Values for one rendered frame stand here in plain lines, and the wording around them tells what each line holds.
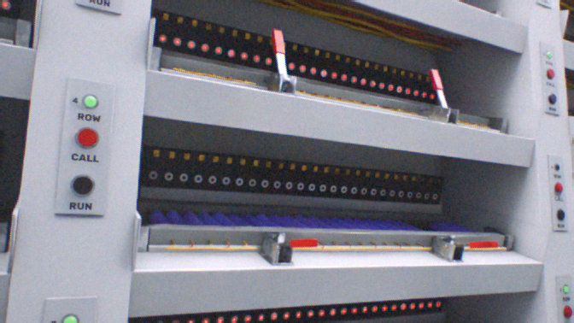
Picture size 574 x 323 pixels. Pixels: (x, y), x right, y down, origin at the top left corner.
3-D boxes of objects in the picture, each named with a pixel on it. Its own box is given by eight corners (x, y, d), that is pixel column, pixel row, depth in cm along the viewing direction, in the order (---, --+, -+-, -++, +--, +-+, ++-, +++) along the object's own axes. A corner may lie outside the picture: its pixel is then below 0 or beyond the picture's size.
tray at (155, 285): (537, 290, 69) (550, 231, 68) (125, 318, 41) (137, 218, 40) (441, 247, 87) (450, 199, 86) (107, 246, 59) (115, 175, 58)
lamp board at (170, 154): (440, 205, 84) (445, 177, 83) (140, 185, 59) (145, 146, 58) (436, 203, 85) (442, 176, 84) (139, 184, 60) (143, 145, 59)
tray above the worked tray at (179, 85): (530, 167, 72) (547, 81, 71) (140, 114, 44) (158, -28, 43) (436, 149, 90) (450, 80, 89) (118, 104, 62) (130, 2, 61)
